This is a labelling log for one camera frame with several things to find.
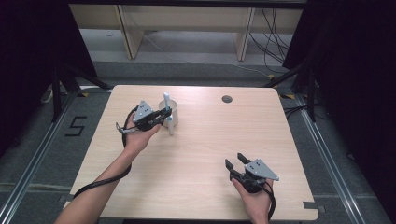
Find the yellow black tape piece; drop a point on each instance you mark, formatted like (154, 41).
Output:
(83, 94)
(271, 76)
(288, 96)

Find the metal floor rail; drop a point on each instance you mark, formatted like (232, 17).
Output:
(330, 165)
(34, 158)

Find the person's left hand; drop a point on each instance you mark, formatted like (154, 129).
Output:
(138, 140)

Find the grey tape patch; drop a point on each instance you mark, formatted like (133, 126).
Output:
(66, 198)
(311, 205)

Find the person's right hand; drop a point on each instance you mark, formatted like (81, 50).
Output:
(255, 203)

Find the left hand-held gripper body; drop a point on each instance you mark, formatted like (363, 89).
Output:
(143, 112)

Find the black metal stand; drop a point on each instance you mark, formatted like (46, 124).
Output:
(311, 93)
(56, 93)

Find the black curtain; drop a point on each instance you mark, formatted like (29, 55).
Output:
(31, 62)
(358, 77)

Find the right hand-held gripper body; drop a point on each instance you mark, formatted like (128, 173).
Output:
(260, 171)

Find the light wooden shelf unit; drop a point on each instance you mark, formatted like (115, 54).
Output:
(186, 17)

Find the white cup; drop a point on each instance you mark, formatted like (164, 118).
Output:
(173, 115)

